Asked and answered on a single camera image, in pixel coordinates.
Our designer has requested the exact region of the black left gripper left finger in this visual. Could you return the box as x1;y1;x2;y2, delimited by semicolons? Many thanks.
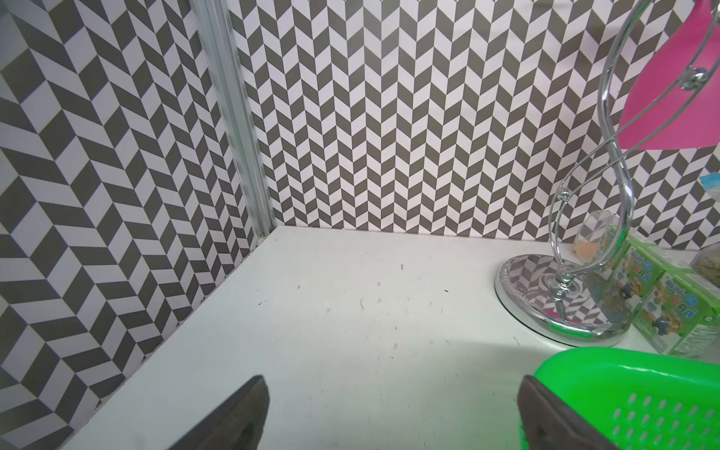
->
170;375;270;450

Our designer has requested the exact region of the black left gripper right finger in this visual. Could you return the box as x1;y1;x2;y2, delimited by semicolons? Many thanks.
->
517;375;618;450

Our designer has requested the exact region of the green plastic basket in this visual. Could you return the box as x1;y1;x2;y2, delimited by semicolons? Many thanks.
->
534;348;719;449

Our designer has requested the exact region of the green juice carton pack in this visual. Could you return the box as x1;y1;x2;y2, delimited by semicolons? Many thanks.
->
600;230;719;359

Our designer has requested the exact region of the clear jar with grey lid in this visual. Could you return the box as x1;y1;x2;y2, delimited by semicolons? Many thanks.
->
691;243;720;288

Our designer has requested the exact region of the pink plastic wine glass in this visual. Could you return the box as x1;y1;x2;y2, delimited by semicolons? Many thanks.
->
617;1;719;151

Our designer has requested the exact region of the aluminium corner post left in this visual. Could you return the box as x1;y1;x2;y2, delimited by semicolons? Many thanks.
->
191;0;276;242

